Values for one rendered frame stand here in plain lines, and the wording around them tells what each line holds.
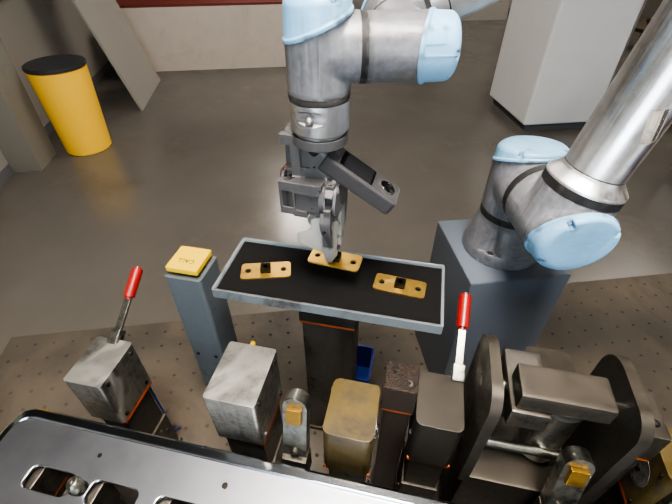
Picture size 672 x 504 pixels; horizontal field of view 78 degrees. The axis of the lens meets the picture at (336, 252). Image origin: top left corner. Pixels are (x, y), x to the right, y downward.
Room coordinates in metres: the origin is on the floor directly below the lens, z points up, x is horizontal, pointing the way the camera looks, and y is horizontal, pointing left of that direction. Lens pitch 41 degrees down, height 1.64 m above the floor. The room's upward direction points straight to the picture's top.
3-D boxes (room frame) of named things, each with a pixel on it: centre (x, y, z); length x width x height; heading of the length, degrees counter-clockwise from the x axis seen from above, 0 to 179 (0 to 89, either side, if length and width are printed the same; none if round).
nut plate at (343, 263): (0.50, 0.00, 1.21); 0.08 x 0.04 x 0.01; 73
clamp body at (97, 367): (0.42, 0.39, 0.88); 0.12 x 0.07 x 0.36; 168
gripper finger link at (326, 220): (0.47, 0.01, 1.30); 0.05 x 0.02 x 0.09; 163
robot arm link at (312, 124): (0.50, 0.02, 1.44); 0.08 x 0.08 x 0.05
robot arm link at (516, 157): (0.65, -0.34, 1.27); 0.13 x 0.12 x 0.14; 3
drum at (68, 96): (3.33, 2.16, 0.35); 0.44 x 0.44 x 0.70
